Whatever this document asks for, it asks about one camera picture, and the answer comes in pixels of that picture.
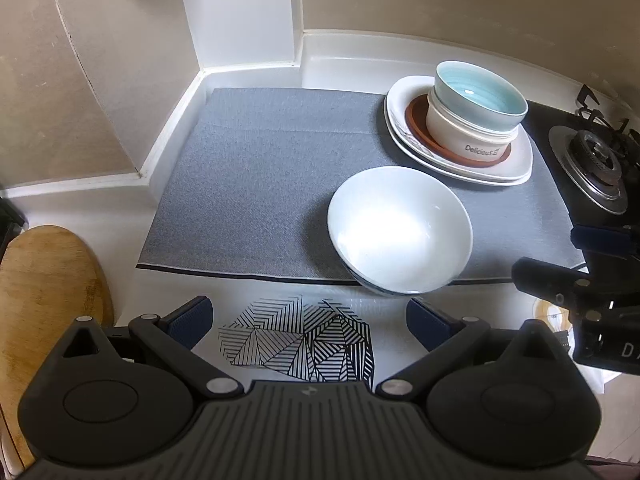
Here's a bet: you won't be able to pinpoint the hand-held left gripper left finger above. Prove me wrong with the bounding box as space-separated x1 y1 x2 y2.
47 296 241 397

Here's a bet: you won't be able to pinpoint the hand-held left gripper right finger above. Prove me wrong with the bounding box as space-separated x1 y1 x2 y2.
375 297 571 398

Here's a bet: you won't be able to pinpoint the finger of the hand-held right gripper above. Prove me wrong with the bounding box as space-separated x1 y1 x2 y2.
511 257 593 311
571 225 640 263

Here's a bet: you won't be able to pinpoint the large white bowl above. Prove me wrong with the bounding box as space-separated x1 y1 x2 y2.
327 166 474 298

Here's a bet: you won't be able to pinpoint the white printed bowl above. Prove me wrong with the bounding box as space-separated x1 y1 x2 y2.
425 90 519 163

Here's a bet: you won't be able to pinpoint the light blue glazed bowl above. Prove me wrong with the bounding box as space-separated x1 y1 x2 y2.
432 60 530 136

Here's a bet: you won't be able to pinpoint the orange round plate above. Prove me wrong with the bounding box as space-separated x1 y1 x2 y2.
404 97 514 168

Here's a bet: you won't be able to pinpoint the amber round object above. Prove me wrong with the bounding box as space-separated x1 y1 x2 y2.
531 297 575 337

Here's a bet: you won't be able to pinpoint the metal stove burner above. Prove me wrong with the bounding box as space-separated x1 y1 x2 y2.
548 126 629 214

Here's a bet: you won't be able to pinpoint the black line patterned mat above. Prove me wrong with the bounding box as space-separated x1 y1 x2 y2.
217 296 376 392

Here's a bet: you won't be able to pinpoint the black pan support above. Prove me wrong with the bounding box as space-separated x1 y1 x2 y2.
574 83 640 163

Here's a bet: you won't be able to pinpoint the gas stove burner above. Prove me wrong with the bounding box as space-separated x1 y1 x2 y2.
524 82 640 241

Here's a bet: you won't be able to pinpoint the wooden cutting board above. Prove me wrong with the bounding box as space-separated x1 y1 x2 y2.
0 225 116 476

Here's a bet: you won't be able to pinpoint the grey fabric mat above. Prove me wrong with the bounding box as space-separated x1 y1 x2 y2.
136 87 586 286

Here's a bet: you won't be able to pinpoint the dark object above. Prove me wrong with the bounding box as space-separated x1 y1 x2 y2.
0 199 27 247

